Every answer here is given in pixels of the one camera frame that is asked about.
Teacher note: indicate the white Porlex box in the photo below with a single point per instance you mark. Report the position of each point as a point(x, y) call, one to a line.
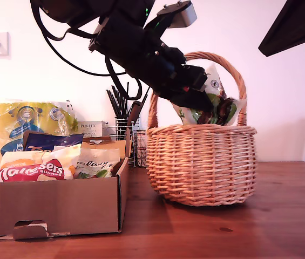
point(88, 128)

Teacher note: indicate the brown cardboard box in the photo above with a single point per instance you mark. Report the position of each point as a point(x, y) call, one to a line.
point(60, 207)

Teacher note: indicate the black drinking straws bundle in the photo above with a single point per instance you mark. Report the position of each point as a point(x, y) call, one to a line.
point(117, 105)

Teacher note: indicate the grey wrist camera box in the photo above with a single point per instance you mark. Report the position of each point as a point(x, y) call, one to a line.
point(184, 16)

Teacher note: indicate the white red Maltesers bunnies bag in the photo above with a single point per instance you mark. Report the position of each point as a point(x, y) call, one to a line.
point(33, 170)

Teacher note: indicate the yellow paper towel pack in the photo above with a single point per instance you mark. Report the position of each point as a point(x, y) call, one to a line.
point(6, 124)

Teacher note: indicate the white Galaxy truffle eggs bag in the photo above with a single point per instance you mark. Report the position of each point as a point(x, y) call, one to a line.
point(227, 108)
point(95, 157)

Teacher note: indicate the blue Terry's mini eggs bag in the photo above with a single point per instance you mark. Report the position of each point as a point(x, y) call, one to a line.
point(47, 143)

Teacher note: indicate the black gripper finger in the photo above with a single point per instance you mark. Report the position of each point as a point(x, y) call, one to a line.
point(192, 102)
point(298, 24)

